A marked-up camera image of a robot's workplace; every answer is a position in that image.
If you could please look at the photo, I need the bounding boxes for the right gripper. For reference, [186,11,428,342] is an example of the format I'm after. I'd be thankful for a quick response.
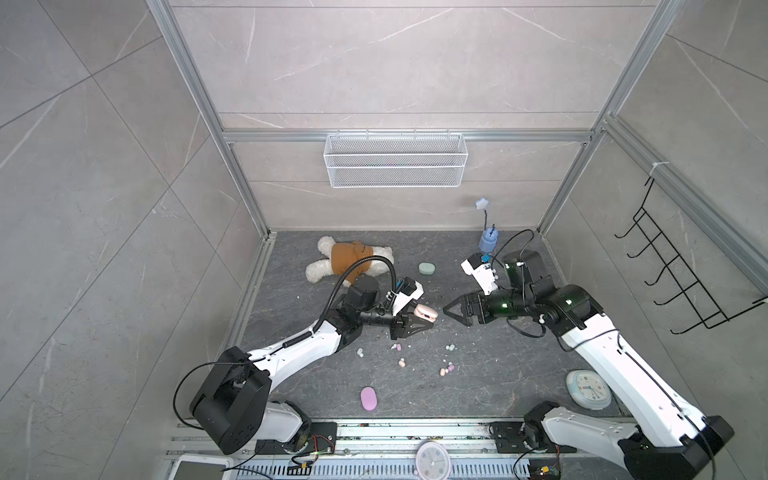
[442,286,533,327]

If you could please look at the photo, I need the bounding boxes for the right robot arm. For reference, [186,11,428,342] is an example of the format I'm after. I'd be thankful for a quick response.
[443,251,734,479]

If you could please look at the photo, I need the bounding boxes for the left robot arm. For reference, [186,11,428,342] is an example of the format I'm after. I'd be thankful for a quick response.
[189,255,438,455]

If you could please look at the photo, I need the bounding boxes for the mint green charging case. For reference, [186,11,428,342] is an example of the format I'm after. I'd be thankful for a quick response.
[418,262,436,276]

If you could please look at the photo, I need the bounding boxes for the white plush dog brown shirt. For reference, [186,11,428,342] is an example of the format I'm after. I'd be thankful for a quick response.
[305,236,394,286]

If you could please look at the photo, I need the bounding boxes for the white tablet device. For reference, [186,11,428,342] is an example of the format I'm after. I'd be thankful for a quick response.
[168,454,237,480]

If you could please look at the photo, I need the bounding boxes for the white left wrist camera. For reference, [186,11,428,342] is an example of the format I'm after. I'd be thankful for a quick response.
[390,277,424,315]

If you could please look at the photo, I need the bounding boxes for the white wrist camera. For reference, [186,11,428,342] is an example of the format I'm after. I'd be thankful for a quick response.
[390,277,424,315]
[461,253,498,296]

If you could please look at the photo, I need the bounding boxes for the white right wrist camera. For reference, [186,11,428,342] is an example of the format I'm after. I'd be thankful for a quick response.
[461,253,498,296]

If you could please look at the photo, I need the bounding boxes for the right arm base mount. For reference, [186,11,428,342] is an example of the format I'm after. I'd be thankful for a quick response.
[488,420,578,454]

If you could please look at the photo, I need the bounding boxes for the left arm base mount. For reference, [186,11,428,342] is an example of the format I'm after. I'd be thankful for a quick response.
[255,421,338,455]

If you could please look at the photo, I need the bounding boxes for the white wire wall basket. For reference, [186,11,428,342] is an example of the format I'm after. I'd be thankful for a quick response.
[323,133,469,189]

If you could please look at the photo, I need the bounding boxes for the black wall hook rack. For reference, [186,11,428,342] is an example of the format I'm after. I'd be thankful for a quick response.
[614,177,767,335]

